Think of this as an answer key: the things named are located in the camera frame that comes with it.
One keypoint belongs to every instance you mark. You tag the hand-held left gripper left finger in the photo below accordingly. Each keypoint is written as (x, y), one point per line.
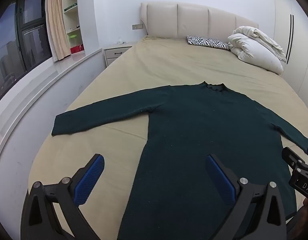
(90, 177)

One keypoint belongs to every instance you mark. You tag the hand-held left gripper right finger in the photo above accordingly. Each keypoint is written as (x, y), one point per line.
(220, 177)

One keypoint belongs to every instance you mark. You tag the dark green sweater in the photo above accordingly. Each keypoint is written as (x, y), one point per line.
(194, 120)

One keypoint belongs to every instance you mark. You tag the white wardrobe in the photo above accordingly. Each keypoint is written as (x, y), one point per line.
(301, 55)

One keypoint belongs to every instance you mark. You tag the white pillow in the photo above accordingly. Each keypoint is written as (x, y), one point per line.
(259, 57)

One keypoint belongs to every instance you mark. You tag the white window sill bench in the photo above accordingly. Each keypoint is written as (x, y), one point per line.
(43, 80)

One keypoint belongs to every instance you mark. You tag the bed with beige sheet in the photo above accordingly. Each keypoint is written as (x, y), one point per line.
(169, 65)

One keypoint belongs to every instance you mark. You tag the white folded duvet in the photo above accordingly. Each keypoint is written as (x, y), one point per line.
(259, 36)

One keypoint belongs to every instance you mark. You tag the white nightstand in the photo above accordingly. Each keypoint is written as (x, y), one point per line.
(113, 52)

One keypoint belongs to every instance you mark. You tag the red box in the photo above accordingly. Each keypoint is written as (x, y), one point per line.
(77, 48)

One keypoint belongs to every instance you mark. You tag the zebra print pillow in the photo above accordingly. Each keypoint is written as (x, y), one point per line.
(206, 42)

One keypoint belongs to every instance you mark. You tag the green lid container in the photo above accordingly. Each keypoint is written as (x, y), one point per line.
(73, 41)

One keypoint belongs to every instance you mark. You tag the small white nightstand items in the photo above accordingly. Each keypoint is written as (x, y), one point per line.
(122, 42)

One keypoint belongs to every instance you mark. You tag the beige curtain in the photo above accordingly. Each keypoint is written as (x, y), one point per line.
(56, 25)

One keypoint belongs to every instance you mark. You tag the cream sofa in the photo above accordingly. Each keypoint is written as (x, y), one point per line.
(191, 20)

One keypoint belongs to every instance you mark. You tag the dark green shelf item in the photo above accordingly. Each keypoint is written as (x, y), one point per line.
(70, 7)

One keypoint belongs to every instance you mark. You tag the grey wall switch panel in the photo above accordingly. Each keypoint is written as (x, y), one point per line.
(137, 26)

